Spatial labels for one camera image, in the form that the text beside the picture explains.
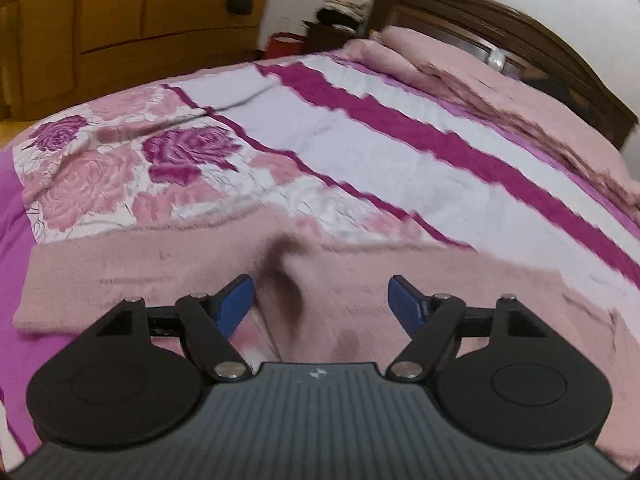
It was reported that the pink knit sweater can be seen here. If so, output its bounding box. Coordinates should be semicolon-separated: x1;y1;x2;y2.
13;206;639;468

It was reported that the pink knit blanket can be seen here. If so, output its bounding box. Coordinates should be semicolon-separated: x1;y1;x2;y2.
338;26;639;221

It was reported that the wooden wardrobe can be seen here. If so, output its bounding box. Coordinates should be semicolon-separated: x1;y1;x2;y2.
1;0;266;120

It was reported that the dark wooden headboard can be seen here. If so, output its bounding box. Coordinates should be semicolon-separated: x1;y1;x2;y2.
368;0;638;148

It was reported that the red bin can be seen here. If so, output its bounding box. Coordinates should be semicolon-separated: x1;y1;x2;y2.
264;32;306;60

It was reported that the black wardrobe handle device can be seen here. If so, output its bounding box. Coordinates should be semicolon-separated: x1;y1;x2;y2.
226;0;254;16

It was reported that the floral striped bed sheet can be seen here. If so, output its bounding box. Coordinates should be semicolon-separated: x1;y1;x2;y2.
1;53;639;463

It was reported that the dark nightstand with clothes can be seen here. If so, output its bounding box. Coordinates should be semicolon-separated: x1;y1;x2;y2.
302;0;370;54

